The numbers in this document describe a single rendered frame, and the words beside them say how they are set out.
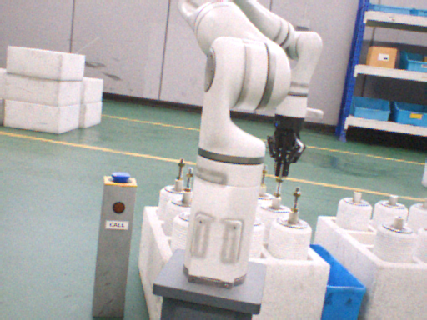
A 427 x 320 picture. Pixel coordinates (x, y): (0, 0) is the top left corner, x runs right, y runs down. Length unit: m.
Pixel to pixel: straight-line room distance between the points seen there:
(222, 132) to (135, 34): 5.88
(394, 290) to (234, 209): 0.74
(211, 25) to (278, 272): 0.59
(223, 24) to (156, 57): 5.61
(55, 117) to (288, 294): 2.67
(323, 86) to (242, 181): 5.55
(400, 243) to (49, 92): 2.76
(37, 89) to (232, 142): 3.07
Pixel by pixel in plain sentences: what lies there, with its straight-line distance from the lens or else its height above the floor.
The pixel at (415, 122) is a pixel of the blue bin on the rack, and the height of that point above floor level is 0.30.
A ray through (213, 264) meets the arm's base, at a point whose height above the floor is 0.33.
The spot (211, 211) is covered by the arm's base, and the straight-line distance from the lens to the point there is 0.68.
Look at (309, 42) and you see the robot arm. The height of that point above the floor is 0.67.
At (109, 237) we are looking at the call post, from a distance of 1.16.
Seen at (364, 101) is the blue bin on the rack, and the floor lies 0.42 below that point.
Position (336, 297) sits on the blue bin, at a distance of 1.29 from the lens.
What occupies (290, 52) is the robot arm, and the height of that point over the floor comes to 0.65.
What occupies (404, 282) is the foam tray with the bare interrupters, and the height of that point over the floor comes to 0.14.
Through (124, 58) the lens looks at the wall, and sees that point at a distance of 6.54.
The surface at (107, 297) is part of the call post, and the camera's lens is 1.22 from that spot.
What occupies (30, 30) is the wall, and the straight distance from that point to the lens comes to 7.04.
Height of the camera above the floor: 0.59
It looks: 11 degrees down
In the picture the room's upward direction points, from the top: 8 degrees clockwise
